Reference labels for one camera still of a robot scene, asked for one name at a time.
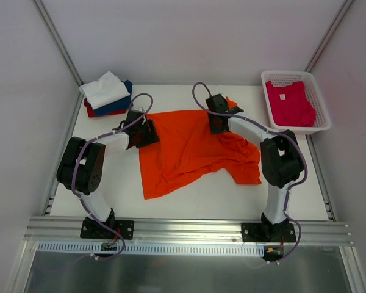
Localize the white slotted cable duct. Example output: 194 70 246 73
37 241 264 257

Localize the blue folded t-shirt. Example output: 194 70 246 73
93 79 133 115

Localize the white plastic basket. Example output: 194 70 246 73
261 70 331 135

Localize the pink t-shirt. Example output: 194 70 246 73
265 81 316 127

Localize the left aluminium corner post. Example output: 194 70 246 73
32 0 85 87

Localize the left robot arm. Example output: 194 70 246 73
56 110 160 239

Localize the orange t-shirt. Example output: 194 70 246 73
139 110 262 200

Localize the red folded t-shirt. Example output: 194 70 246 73
84 98 126 118

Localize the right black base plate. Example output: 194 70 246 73
241 223 296 244

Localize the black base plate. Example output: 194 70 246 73
80 217 134 240
241 223 296 244

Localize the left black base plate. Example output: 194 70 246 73
80 217 134 240

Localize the right aluminium corner post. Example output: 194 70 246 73
305 0 356 73

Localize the aluminium corner post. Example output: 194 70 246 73
305 0 356 73
32 0 85 87

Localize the aluminium mounting rail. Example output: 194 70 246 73
24 216 354 246

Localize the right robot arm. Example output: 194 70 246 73
206 94 307 242

